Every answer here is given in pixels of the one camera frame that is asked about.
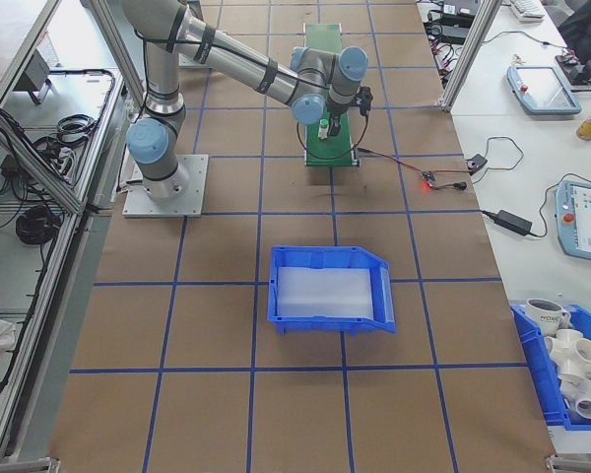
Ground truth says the flat black device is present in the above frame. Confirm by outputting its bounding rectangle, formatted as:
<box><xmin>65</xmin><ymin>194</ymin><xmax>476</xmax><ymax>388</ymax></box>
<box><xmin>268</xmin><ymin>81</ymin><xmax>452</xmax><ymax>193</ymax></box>
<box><xmin>437</xmin><ymin>0</ymin><xmax>484</xmax><ymax>17</ymax></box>

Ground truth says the blue plastic bin white liner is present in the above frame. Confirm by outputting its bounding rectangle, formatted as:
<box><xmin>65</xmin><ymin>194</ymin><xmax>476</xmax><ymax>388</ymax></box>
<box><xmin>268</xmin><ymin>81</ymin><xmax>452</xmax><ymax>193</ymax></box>
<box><xmin>266</xmin><ymin>244</ymin><xmax>398</xmax><ymax>337</ymax></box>

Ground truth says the white square base plate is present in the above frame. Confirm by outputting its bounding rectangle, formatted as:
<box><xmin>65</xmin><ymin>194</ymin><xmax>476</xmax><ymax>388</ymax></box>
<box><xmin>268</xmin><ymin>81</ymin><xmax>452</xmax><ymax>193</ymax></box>
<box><xmin>122</xmin><ymin>153</ymin><xmax>211</xmax><ymax>219</ymax></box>

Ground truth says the white printed mug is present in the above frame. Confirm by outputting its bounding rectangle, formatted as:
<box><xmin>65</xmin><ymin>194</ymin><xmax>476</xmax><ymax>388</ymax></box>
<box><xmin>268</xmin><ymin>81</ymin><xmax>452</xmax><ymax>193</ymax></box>
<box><xmin>525</xmin><ymin>297</ymin><xmax>572</xmax><ymax>332</ymax></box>

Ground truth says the long black power adapter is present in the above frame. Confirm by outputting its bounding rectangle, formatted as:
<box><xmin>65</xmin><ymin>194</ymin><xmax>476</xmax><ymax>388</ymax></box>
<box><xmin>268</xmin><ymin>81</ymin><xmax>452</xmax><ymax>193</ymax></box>
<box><xmin>480</xmin><ymin>208</ymin><xmax>534</xmax><ymax>237</ymax></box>

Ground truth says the white keyboard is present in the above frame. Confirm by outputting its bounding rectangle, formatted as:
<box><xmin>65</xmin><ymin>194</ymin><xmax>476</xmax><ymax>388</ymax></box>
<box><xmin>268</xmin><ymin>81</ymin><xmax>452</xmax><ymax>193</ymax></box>
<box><xmin>509</xmin><ymin>0</ymin><xmax>547</xmax><ymax>25</ymax></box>

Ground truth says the white pvc pipe fitting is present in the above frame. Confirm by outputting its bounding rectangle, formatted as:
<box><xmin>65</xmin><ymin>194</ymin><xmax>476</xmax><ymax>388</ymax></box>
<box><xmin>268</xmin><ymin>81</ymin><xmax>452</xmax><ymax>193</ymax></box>
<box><xmin>558</xmin><ymin>373</ymin><xmax>591</xmax><ymax>423</ymax></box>
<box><xmin>543</xmin><ymin>327</ymin><xmax>591</xmax><ymax>383</ymax></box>

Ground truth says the aluminium profile post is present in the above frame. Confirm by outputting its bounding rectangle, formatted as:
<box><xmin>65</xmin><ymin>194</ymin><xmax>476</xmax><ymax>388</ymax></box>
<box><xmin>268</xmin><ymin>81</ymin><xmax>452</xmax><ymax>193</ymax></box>
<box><xmin>439</xmin><ymin>0</ymin><xmax>504</xmax><ymax>114</ymax></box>

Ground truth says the white foam liner sheet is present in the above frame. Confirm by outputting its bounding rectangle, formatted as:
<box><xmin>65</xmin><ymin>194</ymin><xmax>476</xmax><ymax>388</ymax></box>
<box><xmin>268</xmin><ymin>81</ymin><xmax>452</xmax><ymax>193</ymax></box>
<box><xmin>274</xmin><ymin>265</ymin><xmax>378</xmax><ymax>320</ymax></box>

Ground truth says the red black conveyor wire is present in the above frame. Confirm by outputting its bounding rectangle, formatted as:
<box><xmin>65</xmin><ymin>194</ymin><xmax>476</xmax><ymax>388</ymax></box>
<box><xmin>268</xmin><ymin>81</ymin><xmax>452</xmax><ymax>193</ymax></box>
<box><xmin>357</xmin><ymin>146</ymin><xmax>457</xmax><ymax>191</ymax></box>

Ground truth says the large black power brick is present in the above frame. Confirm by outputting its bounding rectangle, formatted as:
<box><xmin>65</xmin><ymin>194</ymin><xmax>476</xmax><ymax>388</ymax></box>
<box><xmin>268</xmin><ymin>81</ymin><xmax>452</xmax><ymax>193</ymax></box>
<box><xmin>440</xmin><ymin>23</ymin><xmax>480</xmax><ymax>44</ymax></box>

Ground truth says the v-shaped metal bar frame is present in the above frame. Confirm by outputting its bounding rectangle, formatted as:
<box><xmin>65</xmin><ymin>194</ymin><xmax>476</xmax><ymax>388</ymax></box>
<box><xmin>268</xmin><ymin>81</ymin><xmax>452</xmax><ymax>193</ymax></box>
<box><xmin>0</xmin><ymin>0</ymin><xmax>147</xmax><ymax>462</ymax></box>

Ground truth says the black cable coil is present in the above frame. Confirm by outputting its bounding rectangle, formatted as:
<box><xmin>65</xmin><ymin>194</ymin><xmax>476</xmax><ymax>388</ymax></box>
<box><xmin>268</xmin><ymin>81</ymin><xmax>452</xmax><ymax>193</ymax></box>
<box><xmin>55</xmin><ymin>112</ymin><xmax>100</xmax><ymax>145</ymax></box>
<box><xmin>16</xmin><ymin>204</ymin><xmax>64</xmax><ymax>246</ymax></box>

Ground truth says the green belt conveyor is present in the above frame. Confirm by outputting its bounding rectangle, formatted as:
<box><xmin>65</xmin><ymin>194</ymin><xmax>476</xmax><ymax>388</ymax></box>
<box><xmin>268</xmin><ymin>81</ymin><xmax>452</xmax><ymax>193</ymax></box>
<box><xmin>301</xmin><ymin>21</ymin><xmax>361</xmax><ymax>170</ymax></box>

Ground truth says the blue bin with fittings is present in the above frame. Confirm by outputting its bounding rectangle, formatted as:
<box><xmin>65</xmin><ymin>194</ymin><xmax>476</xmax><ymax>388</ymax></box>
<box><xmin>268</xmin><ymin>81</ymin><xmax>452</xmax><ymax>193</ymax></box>
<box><xmin>509</xmin><ymin>300</ymin><xmax>591</xmax><ymax>431</ymax></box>

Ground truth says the grey teach pendant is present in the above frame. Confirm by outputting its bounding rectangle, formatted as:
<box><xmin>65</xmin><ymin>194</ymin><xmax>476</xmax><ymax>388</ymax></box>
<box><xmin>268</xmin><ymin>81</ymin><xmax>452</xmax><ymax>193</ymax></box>
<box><xmin>505</xmin><ymin>63</ymin><xmax>583</xmax><ymax>116</ymax></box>
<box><xmin>553</xmin><ymin>177</ymin><xmax>591</xmax><ymax>261</ymax></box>

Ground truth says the grey metal box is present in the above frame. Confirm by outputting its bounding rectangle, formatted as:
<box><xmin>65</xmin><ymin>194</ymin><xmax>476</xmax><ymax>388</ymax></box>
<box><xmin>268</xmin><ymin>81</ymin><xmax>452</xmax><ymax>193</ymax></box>
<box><xmin>13</xmin><ymin>46</ymin><xmax>57</xmax><ymax>106</ymax></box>

